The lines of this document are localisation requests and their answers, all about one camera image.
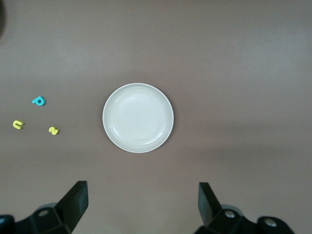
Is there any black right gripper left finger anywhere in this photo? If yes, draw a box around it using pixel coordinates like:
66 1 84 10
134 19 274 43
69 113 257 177
0 180 88 234

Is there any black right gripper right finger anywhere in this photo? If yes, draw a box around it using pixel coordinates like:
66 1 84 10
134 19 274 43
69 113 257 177
195 182 297 234

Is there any teal foam letter p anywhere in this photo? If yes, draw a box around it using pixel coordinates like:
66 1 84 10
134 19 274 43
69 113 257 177
31 96 46 107

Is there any beige brown round plate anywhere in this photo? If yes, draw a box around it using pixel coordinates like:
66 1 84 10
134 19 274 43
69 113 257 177
102 82 175 154

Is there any brown table cover mat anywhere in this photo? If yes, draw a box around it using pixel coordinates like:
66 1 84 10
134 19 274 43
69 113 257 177
0 0 312 234

